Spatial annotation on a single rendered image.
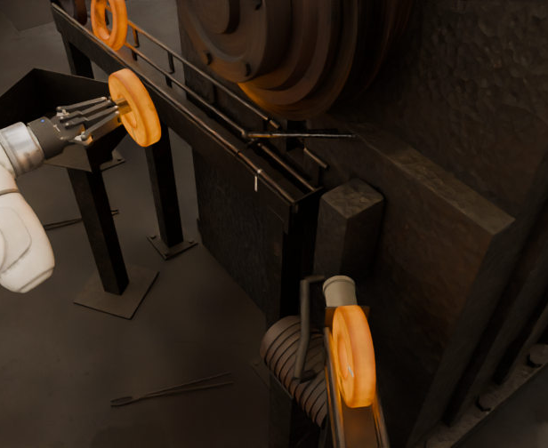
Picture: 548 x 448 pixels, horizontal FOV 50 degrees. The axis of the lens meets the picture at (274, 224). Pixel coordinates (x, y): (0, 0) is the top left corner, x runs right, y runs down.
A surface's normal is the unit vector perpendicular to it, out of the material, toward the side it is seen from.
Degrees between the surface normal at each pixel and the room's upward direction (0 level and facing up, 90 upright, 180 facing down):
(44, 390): 0
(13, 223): 43
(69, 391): 0
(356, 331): 5
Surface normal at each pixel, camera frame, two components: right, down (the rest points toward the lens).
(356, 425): 0.01, -0.77
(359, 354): 0.08, -0.24
